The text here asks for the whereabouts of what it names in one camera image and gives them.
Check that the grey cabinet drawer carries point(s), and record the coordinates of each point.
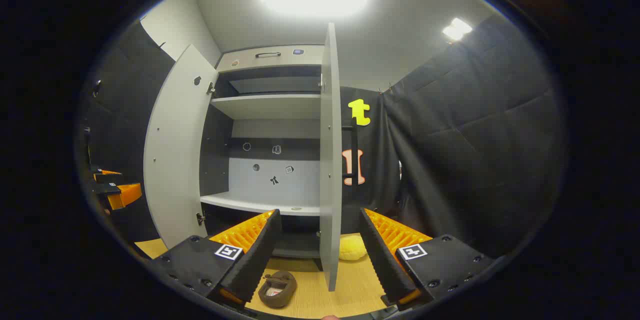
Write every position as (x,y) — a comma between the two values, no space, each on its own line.
(310,60)

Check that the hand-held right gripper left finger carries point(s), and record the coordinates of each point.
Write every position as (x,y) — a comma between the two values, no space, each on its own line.
(255,260)

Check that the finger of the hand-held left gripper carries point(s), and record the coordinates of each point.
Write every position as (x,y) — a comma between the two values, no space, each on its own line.
(107,178)
(125,195)

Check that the brown fuzzy shoe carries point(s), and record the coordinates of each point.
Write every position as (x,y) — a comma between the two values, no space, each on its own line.
(277,287)

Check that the metal door hinge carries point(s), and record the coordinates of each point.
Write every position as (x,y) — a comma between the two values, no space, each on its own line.
(211,88)
(200,218)

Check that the grey shoe cabinet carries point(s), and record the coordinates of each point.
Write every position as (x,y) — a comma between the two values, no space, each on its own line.
(305,185)

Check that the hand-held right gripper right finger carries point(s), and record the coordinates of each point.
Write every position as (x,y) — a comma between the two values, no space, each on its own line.
(384,260)

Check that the grey shoe cabinet door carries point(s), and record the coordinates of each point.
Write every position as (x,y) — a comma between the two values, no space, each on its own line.
(175,160)
(330,160)

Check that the grey cabinet shelf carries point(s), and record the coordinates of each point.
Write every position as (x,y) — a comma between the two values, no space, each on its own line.
(270,106)
(260,202)

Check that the yellow plush toy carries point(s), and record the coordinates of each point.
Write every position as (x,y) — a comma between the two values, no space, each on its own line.
(352,249)

